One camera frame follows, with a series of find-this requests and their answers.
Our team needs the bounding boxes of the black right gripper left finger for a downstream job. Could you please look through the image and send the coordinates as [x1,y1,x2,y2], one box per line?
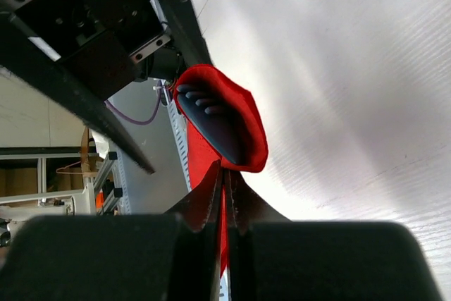
[1,162,223,300]

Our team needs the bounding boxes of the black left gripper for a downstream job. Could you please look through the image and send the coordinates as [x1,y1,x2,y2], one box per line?
[1,0,212,174]

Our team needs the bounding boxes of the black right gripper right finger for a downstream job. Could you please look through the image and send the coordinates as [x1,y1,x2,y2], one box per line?
[223,171,441,300]

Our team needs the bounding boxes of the red paper napkin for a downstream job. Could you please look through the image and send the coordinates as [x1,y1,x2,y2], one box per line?
[170,65,273,280]

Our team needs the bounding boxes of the blue plastic fork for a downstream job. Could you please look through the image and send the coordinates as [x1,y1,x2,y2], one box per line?
[176,84,243,165]

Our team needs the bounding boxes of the aluminium mounting rail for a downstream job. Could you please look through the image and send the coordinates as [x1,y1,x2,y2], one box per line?
[93,152,125,216]

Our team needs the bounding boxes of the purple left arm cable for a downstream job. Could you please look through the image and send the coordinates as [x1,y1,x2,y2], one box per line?
[104,84,163,126]

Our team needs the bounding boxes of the white slotted cable duct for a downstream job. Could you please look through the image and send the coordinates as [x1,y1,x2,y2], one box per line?
[167,101,192,192]

